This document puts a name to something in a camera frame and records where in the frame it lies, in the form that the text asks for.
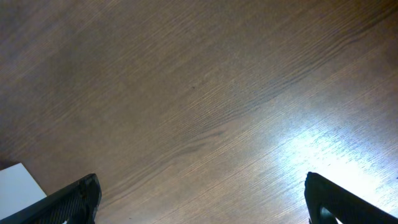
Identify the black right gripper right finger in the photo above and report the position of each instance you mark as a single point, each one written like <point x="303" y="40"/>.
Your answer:
<point x="330" y="203"/>

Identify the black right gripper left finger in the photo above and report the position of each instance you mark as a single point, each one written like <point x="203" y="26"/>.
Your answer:
<point x="75" y="203"/>

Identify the white cardboard box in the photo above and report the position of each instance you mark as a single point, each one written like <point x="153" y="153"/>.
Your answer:
<point x="19" y="190"/>

